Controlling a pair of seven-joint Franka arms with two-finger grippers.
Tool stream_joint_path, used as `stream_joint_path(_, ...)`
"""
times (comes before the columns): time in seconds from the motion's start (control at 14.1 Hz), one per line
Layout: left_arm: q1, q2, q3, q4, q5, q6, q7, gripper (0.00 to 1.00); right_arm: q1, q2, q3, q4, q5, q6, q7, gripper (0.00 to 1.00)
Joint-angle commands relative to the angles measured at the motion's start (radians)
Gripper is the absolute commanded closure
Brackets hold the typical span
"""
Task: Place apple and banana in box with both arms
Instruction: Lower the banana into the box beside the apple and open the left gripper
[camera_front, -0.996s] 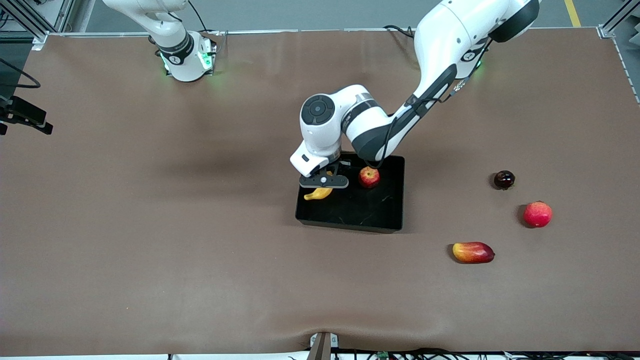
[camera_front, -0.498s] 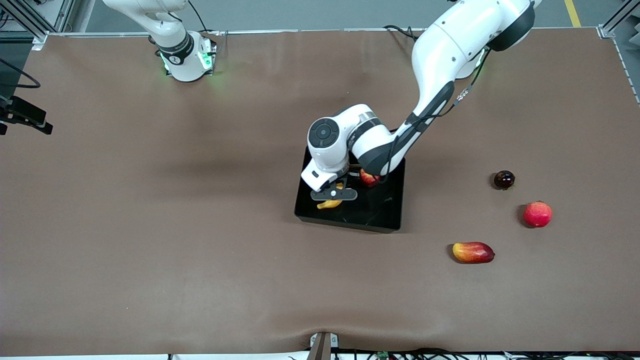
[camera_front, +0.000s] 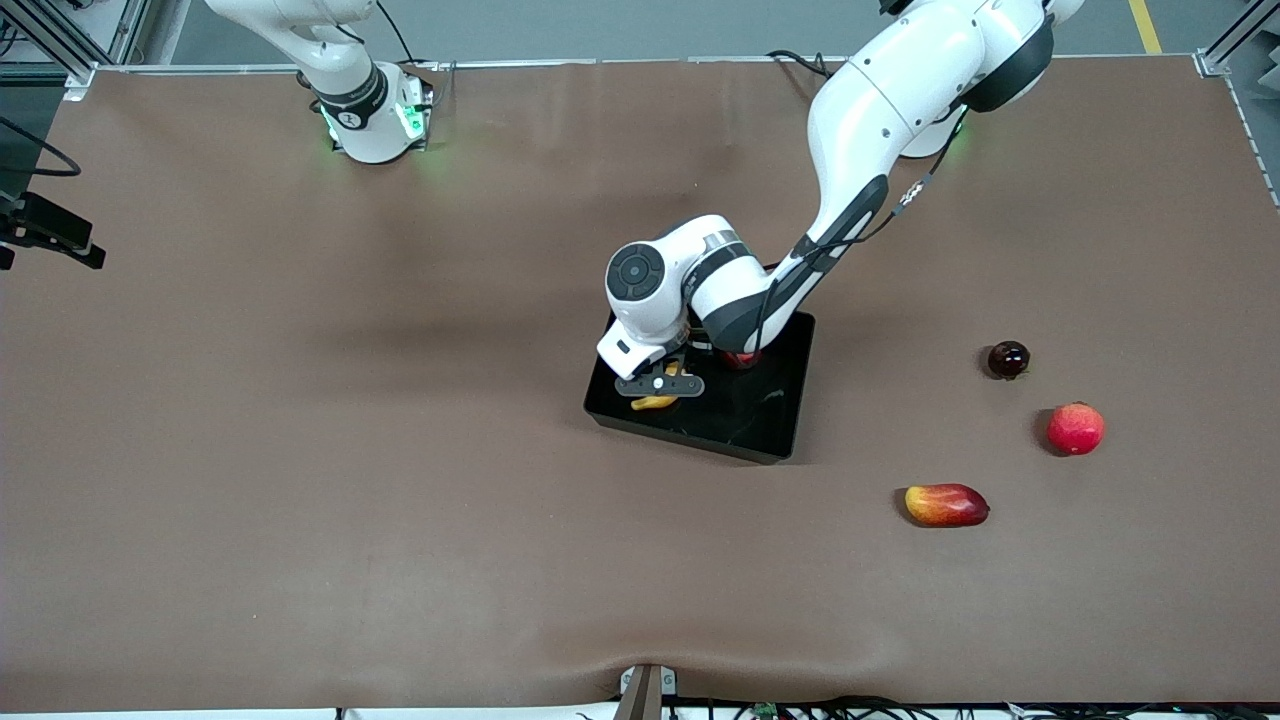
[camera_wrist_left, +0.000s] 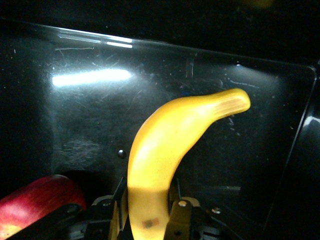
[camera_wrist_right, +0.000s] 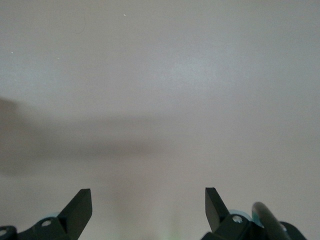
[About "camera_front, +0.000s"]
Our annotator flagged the round red fruit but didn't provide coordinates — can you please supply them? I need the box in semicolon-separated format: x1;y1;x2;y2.
1046;401;1107;458

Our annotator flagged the metal table clamp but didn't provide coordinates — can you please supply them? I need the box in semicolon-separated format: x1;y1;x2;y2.
618;663;679;720

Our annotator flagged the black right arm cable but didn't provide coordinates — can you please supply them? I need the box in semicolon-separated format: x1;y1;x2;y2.
0;118;81;178

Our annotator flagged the red yellow mango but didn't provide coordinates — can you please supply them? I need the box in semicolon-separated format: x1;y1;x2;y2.
904;482;991;529

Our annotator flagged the brown table mat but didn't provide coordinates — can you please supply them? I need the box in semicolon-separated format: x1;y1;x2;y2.
0;58;1280;713

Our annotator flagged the black base cable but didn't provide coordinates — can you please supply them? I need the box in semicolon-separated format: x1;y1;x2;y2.
375;0;441;71
766;48;836;81

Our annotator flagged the black plastic box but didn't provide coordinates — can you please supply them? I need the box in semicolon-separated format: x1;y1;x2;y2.
583;310;816;466

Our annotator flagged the black right base cable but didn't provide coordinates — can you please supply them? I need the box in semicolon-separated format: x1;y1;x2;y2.
375;0;441;71

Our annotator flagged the yellow banana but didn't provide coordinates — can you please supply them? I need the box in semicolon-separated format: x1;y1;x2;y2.
630;362;683;412

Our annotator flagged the black left base cable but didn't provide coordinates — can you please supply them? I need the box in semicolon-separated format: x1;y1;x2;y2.
766;48;836;81

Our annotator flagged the aluminium frame post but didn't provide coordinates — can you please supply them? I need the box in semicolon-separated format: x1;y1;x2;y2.
1195;0;1280;76
0;0;151;101

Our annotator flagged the dark purple plum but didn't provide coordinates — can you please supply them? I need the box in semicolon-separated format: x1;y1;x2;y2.
987;340;1032;381

